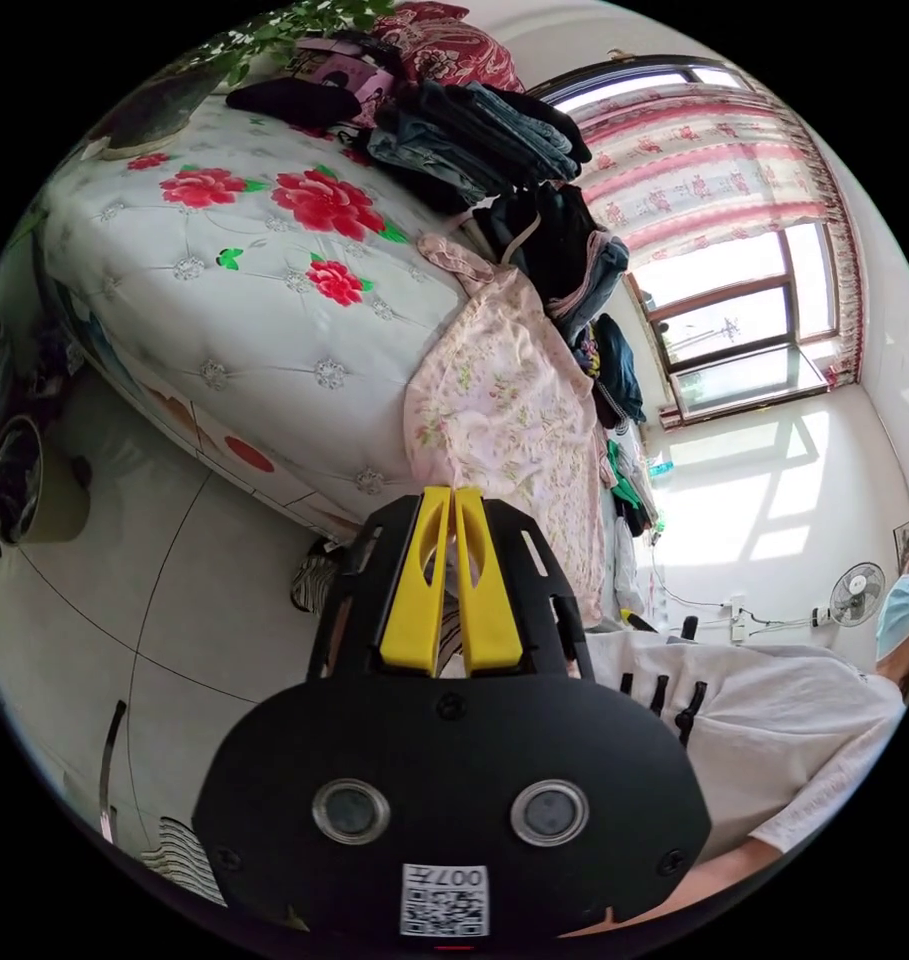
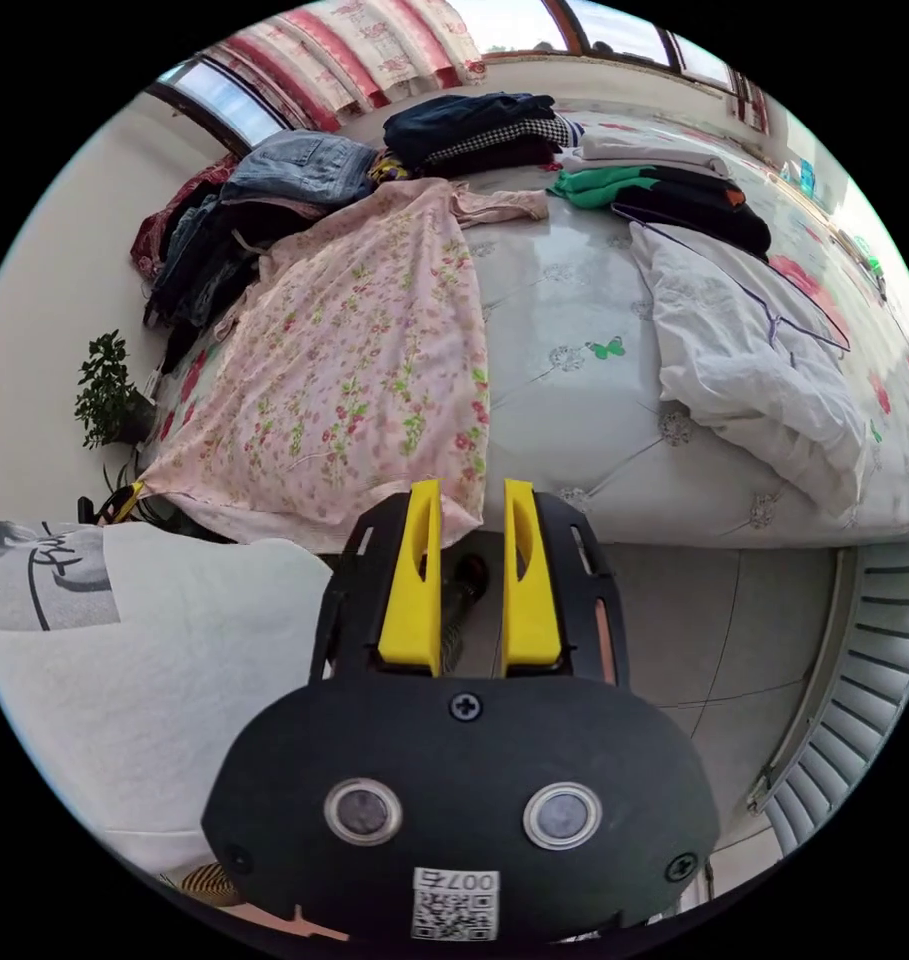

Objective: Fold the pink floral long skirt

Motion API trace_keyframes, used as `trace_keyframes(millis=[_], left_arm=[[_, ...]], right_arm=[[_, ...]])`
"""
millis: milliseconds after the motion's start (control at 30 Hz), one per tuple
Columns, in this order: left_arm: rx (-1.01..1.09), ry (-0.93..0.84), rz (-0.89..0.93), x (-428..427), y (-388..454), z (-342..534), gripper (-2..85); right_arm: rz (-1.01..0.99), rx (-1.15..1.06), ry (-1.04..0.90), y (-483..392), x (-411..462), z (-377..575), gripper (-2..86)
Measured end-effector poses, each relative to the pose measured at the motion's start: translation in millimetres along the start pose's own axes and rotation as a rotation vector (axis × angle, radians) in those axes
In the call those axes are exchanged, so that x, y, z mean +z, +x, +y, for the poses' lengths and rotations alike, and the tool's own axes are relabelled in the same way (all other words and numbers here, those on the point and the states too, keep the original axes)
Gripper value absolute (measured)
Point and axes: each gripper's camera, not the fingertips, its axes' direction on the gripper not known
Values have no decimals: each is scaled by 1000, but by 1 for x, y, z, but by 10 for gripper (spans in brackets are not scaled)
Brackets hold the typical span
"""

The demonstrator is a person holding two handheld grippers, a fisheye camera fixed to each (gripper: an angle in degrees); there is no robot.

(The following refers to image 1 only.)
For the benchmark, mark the white wall fan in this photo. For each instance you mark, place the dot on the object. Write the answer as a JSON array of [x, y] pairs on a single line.
[[856, 594]]

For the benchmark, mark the pile of clothes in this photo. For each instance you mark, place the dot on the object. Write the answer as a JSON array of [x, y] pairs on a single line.
[[514, 195]]

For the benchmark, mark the window with brown frame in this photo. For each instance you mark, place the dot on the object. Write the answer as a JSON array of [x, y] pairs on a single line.
[[746, 330]]

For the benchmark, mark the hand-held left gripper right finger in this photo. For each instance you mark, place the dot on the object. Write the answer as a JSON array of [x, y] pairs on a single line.
[[485, 600]]

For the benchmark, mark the person's right forearm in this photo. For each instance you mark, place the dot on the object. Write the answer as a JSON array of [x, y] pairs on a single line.
[[694, 885]]

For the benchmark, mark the bed with red flower quilt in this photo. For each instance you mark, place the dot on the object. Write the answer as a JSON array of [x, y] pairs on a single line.
[[221, 315]]

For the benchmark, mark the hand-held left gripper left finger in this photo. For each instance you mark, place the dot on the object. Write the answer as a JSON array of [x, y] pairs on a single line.
[[405, 611]]

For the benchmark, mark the red patterned pillow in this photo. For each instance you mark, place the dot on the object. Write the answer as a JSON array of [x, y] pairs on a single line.
[[446, 41]]

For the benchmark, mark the green potted plant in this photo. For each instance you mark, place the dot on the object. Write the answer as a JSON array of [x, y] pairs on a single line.
[[199, 67]]

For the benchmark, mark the pink floral long skirt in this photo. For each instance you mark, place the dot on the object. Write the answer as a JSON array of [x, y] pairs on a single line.
[[499, 420]]

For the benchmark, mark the pink patterned curtain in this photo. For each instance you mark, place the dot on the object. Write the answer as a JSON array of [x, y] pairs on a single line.
[[716, 172]]

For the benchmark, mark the person's body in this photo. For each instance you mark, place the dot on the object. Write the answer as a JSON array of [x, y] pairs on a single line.
[[761, 720]]

